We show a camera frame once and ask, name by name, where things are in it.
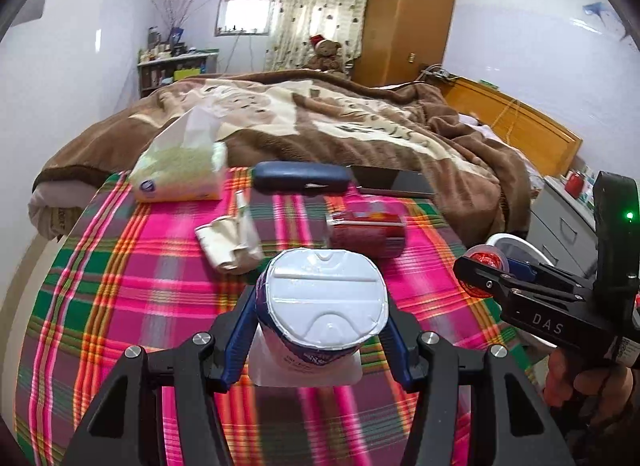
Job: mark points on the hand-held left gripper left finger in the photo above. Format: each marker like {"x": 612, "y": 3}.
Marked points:
{"x": 235, "y": 343}

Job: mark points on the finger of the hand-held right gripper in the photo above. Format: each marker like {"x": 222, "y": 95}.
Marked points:
{"x": 485, "y": 283}
{"x": 555, "y": 281}

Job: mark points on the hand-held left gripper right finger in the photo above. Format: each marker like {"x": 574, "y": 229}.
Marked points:
{"x": 400, "y": 348}

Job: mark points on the clear cup with red contents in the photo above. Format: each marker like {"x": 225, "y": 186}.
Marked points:
{"x": 487, "y": 261}

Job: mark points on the white trash bin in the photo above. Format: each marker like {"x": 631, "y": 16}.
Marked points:
{"x": 530, "y": 245}

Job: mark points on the white foil-lidded cup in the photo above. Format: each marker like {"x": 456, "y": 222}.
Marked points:
{"x": 320, "y": 291}

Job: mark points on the person's right forearm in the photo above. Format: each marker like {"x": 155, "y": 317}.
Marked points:
{"x": 615, "y": 443}

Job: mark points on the person's right hand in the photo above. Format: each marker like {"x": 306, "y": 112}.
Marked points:
{"x": 595, "y": 386}

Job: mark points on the grey nightstand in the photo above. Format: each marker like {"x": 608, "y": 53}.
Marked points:
{"x": 560, "y": 226}

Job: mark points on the red container on nightstand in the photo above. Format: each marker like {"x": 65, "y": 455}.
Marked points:
{"x": 575, "y": 183}

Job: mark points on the plaid bed sheet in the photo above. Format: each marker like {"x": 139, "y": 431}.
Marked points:
{"x": 125, "y": 296}

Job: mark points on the black smartphone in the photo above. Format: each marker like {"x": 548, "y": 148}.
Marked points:
{"x": 395, "y": 180}

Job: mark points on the wooden headboard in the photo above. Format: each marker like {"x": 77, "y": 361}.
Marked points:
{"x": 525, "y": 130}

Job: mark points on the dark blue glasses case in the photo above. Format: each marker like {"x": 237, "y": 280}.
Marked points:
{"x": 300, "y": 175}

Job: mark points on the green soft tissue pack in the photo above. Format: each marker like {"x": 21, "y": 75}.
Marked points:
{"x": 175, "y": 170}

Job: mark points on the brown patterned blanket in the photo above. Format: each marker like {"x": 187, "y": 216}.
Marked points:
{"x": 300, "y": 120}

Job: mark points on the wooden wardrobe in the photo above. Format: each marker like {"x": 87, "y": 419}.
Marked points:
{"x": 405, "y": 20}

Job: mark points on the small shelf unit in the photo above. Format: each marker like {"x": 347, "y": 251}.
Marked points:
{"x": 165, "y": 75}

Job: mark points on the teddy bear with red hat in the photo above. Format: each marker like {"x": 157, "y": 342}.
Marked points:
{"x": 327, "y": 53}

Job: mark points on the row of bottles on shelf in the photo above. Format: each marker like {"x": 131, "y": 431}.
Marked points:
{"x": 160, "y": 48}

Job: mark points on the window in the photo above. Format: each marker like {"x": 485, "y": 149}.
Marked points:
{"x": 245, "y": 13}

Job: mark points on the dry branch bouquet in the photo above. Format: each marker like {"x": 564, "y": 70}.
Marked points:
{"x": 175, "y": 10}

